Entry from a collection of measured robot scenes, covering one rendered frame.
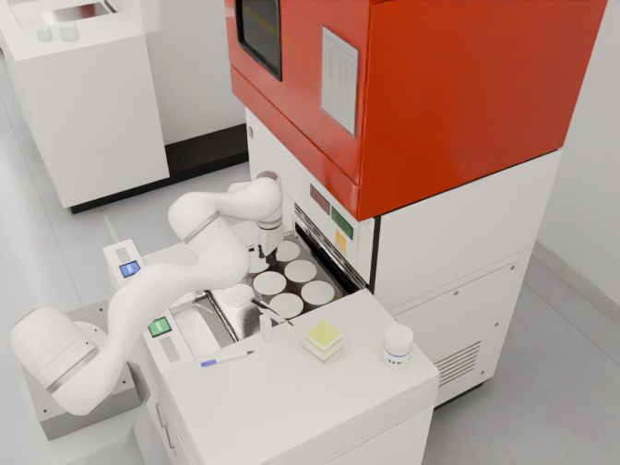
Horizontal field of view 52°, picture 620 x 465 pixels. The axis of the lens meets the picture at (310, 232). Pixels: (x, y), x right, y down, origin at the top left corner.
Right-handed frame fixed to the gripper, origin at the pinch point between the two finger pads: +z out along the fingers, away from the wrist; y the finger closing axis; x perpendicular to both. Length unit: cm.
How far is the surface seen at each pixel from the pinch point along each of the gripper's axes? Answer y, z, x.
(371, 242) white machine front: -1.8, -21.9, 33.5
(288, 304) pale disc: 11.4, 2.0, 14.5
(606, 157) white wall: -149, 18, 72
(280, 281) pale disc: 5.1, 2.0, 7.1
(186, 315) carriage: 29.9, 4.0, -9.1
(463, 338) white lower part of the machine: -42, 45, 55
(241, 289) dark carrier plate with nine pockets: 14.1, 2.1, -1.0
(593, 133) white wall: -154, 11, 64
